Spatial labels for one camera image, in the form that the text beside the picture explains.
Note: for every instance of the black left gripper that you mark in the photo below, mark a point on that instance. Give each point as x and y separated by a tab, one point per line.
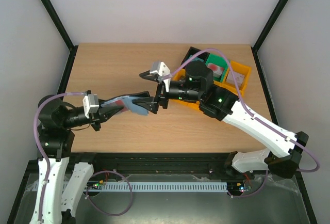
101	116

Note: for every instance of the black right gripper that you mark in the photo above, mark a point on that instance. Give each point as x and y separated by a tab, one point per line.
161	96

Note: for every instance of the black leather card holder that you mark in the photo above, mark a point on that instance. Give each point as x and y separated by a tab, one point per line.
129	106

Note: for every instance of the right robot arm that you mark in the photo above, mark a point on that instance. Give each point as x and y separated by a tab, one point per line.
283	149

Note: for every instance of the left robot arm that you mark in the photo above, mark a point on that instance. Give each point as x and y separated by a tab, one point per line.
53	126

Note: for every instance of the red card in holder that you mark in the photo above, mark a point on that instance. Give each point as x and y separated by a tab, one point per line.
119	102

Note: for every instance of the teal card stack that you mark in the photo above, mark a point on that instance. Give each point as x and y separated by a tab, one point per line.
195	59

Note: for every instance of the white red circle card stack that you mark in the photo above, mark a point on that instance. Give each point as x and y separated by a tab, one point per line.
217	70

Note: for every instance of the white pink card stack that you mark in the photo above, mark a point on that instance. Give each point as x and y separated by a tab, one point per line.
235	77

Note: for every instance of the yellow bin front left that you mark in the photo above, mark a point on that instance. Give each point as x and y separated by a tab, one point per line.
180	76

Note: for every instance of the yellow bin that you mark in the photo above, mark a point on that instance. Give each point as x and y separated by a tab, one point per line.
241	73
180	76
194	105

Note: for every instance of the yellow bin front middle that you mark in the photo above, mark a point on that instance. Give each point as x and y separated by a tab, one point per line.
194	105

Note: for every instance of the black bin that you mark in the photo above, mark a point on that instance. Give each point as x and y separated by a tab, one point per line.
192	51

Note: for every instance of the green bin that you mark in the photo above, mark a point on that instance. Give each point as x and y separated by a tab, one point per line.
218	60

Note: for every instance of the yellow bin back right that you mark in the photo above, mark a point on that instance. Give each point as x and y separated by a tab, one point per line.
241	73

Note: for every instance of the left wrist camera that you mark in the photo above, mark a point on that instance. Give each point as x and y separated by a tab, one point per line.
90	104

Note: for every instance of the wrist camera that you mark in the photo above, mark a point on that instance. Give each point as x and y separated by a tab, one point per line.
161	71
90	104

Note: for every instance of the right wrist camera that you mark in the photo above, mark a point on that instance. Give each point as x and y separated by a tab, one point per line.
161	71

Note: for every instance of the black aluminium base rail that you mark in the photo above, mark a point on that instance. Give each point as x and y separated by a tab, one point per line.
215	166

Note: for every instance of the slotted cable duct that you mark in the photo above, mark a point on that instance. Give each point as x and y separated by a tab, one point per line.
200	187

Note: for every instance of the left frame post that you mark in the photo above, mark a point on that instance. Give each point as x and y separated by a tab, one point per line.
58	24

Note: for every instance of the frame post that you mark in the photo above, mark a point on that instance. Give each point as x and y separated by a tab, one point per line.
58	24
281	4

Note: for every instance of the right frame post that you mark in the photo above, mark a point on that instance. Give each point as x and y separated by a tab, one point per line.
281	4

